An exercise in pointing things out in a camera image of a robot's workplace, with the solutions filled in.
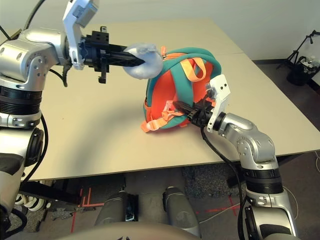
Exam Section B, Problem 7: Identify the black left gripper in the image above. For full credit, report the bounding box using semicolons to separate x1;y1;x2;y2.
79;26;146;84

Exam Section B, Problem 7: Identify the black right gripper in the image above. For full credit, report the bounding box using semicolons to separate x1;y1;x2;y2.
172;98;217;127

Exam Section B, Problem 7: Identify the grey plush shark keychain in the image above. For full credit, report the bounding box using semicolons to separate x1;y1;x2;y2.
122;42;164;80

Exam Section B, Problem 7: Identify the teal and orange backpack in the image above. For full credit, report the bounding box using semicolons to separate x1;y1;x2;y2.
140;45;223;133

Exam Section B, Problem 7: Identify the grey robot right leg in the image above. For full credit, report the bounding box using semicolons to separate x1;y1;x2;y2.
162;186;201;237

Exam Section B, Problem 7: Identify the thin black pole with clamp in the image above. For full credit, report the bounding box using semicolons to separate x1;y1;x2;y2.
0;24;12;41

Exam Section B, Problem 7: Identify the black waste bin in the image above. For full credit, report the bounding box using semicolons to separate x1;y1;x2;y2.
286;56;317;86

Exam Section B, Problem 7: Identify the black tripod stand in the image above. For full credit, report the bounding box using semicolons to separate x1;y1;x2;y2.
276;29;320;71

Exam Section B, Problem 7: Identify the grey robot torso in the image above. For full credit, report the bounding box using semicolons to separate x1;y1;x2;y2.
59;222;198;240

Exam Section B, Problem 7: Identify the grey foam mat piece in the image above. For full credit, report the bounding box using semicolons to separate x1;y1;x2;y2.
51;208;76;221

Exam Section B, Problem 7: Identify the white round plastic object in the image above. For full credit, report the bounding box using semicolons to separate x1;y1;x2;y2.
14;193;46;211

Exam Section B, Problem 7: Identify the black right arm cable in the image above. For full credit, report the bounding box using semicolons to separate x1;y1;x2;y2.
199;94;251;240

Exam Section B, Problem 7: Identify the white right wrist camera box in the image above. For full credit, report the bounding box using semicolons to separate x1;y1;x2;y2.
205;74;231;133

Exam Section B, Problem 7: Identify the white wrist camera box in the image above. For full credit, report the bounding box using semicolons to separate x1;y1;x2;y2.
62;0;100;70
205;74;231;133

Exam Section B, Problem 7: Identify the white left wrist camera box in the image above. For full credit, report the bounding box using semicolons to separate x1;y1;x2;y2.
62;0;100;70

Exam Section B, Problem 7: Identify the white floor cable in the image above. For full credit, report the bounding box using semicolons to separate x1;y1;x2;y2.
198;204;241;223

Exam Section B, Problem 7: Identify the black table frame bar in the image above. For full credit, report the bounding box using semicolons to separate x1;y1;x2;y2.
19;181;83;205

